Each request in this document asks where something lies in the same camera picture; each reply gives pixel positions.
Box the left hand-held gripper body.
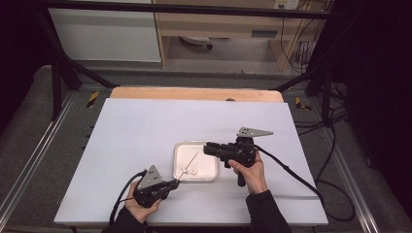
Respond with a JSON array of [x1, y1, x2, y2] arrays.
[[132, 164, 171, 209]]

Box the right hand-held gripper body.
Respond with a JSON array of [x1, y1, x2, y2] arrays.
[[223, 126, 274, 187]]

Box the white square tray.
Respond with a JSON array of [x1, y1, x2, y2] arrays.
[[172, 140, 220, 183]]

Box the thin wooden stick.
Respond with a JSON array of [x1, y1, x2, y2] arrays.
[[176, 150, 200, 182]]

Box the person's left hand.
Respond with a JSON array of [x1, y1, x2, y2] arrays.
[[124, 182, 162, 224]]

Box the person's right hand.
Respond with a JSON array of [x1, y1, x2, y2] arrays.
[[227, 151, 268, 195]]

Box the wooden board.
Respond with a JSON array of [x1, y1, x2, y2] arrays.
[[109, 85, 285, 104]]

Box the office chair base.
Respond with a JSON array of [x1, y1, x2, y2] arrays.
[[179, 35, 214, 50]]

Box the light wooden desk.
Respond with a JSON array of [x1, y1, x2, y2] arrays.
[[152, 0, 326, 71]]

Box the dark curtain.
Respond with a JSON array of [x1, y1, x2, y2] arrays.
[[333, 0, 412, 215], [0, 0, 52, 130]]

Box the white cabinet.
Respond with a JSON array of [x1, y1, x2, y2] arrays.
[[48, 7, 162, 63]]

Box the left hand-held gripper cable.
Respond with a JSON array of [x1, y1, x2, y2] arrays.
[[109, 170, 149, 225]]

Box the hand-held gripper cable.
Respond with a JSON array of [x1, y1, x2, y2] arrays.
[[254, 145, 357, 223], [109, 170, 149, 225]]

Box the right hand-held gripper cable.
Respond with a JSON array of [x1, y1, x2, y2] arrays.
[[254, 145, 357, 223]]

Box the black floor cables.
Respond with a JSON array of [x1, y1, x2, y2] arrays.
[[292, 82, 349, 137]]

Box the aluminium floor rail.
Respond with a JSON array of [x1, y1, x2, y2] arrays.
[[322, 127, 381, 233], [0, 92, 78, 213]]

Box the hanging black cables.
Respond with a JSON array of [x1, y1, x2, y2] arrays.
[[279, 9, 326, 75]]

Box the black metal frame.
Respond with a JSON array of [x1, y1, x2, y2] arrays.
[[32, 0, 344, 128]]

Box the white wall socket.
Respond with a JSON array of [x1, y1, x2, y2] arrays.
[[273, 0, 300, 11]]

